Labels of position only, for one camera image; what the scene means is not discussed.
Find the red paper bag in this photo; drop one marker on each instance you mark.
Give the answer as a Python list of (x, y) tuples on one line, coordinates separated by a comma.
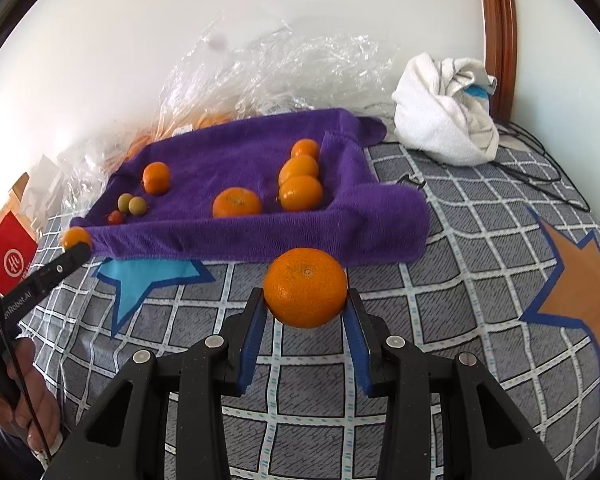
[(15, 260)]

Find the clear plastic bag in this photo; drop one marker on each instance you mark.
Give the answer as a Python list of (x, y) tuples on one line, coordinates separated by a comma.
[(90, 175), (290, 70)]

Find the person's left hand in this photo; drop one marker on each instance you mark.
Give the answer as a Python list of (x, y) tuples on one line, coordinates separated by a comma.
[(37, 400)]

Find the purple towel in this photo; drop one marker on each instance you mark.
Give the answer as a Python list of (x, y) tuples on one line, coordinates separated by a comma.
[(220, 155)]

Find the cardboard box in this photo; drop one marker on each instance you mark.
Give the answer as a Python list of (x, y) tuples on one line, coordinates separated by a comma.
[(20, 187)]

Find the white cloth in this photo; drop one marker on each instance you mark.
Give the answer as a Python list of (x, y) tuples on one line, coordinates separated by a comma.
[(430, 110)]

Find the grey checkered bed sheet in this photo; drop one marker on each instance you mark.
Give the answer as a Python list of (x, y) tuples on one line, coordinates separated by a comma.
[(455, 270)]

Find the yellow-green round fruit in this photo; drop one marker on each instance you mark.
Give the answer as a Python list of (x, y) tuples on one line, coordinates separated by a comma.
[(139, 205), (126, 202)]

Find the small red tomato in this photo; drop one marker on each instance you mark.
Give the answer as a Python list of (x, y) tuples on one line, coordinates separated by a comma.
[(115, 217)]

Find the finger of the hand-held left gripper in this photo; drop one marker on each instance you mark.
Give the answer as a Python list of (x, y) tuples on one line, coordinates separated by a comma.
[(45, 280)]

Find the small orange mandarin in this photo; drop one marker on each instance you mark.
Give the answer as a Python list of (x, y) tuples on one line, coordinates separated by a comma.
[(305, 148), (75, 236)]

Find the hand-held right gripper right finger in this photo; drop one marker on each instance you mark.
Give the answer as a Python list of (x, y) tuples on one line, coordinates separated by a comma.
[(359, 355)]

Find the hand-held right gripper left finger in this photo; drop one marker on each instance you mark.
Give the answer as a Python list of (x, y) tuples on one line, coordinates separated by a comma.
[(252, 350)]

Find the wooden door frame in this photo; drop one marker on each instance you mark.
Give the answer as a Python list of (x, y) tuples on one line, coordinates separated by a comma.
[(500, 35)]

